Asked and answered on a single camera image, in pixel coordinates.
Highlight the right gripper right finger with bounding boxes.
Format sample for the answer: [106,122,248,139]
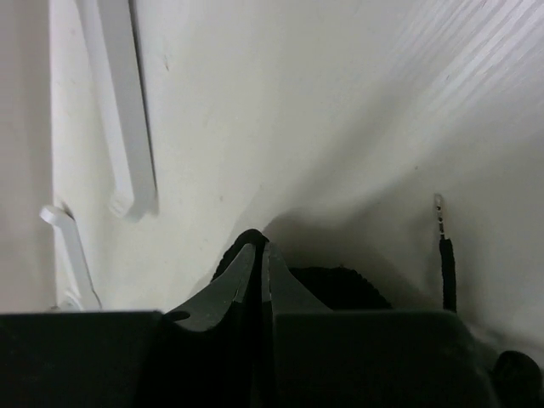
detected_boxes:
[261,242,327,315]

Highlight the black trousers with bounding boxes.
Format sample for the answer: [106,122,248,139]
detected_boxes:
[212,193,543,408]

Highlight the white clothes rack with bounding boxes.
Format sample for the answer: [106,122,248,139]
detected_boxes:
[40,1,156,312]

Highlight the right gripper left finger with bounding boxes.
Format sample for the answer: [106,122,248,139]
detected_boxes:
[166,244,256,334]

